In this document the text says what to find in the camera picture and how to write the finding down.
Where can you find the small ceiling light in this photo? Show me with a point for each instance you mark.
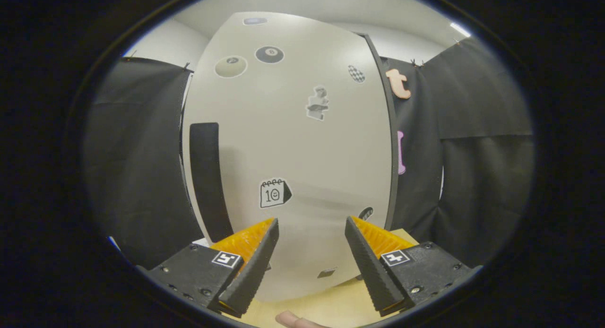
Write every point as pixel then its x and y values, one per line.
pixel 461 30

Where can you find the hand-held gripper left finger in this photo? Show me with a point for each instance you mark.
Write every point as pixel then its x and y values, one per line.
pixel 253 271

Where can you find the beige shoe cabinet door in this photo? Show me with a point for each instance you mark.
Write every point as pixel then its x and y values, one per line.
pixel 283 143

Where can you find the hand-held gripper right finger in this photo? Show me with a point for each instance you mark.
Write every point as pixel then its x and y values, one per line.
pixel 368 269

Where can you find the black backdrop cloth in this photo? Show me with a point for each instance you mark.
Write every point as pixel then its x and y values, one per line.
pixel 482 176

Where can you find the grey shoe cabinet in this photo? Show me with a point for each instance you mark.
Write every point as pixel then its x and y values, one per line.
pixel 393 129

